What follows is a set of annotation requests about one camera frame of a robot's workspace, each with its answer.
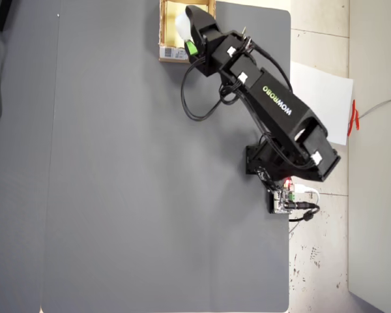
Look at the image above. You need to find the white usb cable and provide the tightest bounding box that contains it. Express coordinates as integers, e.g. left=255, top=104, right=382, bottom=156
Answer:
left=295, top=184, right=321, bottom=201

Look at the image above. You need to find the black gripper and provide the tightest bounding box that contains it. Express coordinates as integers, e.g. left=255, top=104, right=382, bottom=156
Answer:
left=184, top=5, right=252, bottom=78

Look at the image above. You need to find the controller board on base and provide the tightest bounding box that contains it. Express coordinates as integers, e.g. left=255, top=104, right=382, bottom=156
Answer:
left=268, top=179, right=298, bottom=215

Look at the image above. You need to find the black looped motor cable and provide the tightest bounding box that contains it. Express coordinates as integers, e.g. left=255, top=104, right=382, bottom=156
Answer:
left=181, top=61, right=223, bottom=123

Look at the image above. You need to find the white paper sheet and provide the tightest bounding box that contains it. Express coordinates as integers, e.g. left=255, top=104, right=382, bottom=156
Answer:
left=289, top=61, right=355, bottom=147

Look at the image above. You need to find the dark grey table mat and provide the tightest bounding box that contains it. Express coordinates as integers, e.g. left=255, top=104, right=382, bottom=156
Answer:
left=40, top=0, right=292, bottom=313

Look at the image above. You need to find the black power cable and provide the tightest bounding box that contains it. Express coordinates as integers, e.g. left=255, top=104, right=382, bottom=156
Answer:
left=288, top=201, right=321, bottom=223

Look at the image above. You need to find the black camera cable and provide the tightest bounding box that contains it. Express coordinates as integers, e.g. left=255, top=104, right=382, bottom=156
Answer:
left=247, top=38, right=294, bottom=94

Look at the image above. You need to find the white cloth block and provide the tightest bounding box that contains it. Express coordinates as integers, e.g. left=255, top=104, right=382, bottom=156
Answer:
left=175, top=12, right=194, bottom=42

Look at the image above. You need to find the brown cardboard box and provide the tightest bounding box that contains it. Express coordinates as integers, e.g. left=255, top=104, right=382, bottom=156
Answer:
left=158, top=0, right=216, bottom=65

